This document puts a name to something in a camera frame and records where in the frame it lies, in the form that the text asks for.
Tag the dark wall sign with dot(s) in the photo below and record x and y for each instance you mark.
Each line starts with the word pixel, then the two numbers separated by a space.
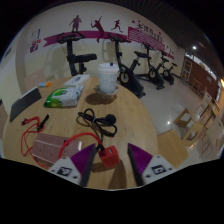
pixel 7 53

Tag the group of wooden chairs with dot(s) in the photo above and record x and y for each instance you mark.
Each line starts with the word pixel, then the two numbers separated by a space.
pixel 170 145

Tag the brown round coaster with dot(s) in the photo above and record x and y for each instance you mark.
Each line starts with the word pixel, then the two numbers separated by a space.
pixel 96 99

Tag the group of ceiling lights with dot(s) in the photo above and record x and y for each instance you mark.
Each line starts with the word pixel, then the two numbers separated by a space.
pixel 194 47

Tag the red wall poster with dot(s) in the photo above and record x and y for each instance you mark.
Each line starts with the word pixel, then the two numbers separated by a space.
pixel 35 46

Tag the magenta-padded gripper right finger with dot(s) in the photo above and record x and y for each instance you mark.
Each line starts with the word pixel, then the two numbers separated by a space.
pixel 158 168

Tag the red charger block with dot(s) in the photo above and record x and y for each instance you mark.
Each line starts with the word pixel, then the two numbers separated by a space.
pixel 109 157

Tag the rose pink power strip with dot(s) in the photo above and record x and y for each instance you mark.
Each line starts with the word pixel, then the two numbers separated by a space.
pixel 46 148

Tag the blue and orange marker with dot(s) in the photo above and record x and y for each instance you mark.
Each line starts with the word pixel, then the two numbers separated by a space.
pixel 45 84

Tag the group of black exercise bikes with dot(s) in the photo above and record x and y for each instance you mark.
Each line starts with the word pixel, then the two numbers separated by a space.
pixel 70 56

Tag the white wall poster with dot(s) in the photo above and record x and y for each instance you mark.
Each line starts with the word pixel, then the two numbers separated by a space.
pixel 36 34

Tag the black tablet case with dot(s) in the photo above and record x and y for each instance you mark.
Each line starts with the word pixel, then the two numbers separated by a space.
pixel 24 104

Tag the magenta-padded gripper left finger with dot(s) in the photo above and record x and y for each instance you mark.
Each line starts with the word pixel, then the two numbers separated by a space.
pixel 65 170

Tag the white flat box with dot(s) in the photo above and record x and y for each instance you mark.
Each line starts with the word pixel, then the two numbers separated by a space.
pixel 76 80

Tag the green wet wipes pack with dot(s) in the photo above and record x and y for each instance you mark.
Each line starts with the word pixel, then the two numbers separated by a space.
pixel 61 97

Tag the white paper cup with lid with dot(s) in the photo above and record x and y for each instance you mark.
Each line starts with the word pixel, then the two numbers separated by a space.
pixel 108 78

